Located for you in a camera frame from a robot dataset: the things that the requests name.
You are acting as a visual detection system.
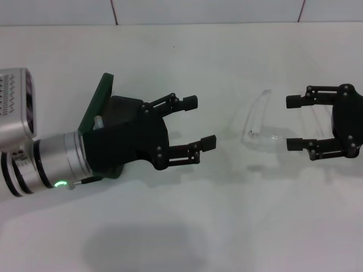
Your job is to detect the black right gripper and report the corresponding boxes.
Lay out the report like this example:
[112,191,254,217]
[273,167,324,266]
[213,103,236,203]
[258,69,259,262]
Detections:
[285,83,363,162]

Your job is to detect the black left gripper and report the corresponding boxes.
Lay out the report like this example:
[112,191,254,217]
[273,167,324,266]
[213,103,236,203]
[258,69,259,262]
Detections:
[79,92,218,178]

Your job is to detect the clear white glasses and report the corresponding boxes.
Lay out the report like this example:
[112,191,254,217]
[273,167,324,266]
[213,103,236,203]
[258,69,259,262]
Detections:
[240,89,327,148]

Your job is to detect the green glasses case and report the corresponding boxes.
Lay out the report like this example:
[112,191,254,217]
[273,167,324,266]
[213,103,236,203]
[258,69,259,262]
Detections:
[78,73,124,181]

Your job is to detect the small silver left wrist plug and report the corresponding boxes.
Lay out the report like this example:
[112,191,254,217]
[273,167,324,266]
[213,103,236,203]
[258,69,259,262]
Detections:
[92,114,105,131]

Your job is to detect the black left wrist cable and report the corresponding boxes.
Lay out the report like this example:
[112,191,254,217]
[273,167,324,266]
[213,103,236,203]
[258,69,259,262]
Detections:
[67,175,103,190]

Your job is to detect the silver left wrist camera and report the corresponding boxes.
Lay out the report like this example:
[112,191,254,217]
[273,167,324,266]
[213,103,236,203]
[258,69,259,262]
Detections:
[0,67,39,142]

